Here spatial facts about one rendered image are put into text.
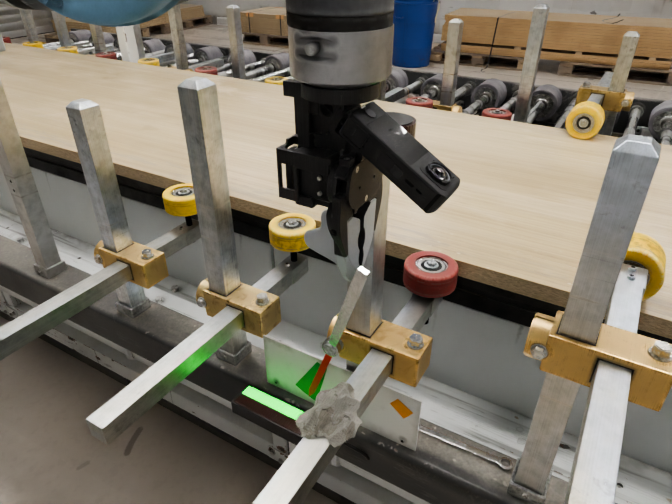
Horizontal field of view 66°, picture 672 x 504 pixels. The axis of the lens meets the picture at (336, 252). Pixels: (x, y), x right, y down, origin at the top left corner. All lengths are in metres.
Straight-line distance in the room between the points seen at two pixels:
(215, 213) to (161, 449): 1.11
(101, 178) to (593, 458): 0.78
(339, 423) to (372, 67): 0.37
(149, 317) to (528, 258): 0.69
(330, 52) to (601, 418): 0.39
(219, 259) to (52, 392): 1.34
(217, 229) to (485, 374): 0.52
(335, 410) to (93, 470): 1.25
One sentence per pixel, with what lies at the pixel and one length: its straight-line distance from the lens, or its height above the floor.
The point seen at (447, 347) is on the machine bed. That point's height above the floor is 0.70.
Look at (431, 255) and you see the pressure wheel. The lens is 0.79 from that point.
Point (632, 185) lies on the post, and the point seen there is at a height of 1.14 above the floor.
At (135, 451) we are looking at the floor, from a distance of 1.76.
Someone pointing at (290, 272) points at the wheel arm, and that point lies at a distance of 0.88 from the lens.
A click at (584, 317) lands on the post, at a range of 0.57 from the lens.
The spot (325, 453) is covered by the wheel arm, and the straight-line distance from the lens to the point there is 0.58.
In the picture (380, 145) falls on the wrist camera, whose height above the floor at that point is 1.17.
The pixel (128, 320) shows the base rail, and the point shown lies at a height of 0.70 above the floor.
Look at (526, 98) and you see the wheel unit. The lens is 1.63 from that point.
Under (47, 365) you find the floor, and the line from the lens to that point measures 2.16.
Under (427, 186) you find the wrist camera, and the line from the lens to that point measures 0.45.
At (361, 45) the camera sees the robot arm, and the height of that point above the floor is 1.25.
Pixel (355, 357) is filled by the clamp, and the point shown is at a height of 0.83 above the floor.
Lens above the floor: 1.32
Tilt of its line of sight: 32 degrees down
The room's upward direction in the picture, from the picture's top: straight up
